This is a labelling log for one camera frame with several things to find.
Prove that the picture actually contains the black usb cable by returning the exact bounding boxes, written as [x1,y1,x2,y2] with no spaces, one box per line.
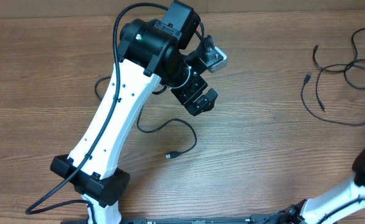
[94,76,198,160]
[300,63,365,127]
[312,26,365,91]

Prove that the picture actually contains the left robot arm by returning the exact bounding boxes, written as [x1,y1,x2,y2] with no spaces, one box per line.
[50,1,224,223]

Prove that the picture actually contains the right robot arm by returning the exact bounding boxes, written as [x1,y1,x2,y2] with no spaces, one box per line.
[277,149,365,224]

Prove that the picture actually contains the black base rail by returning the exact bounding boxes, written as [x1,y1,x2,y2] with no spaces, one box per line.
[60,214,283,224]

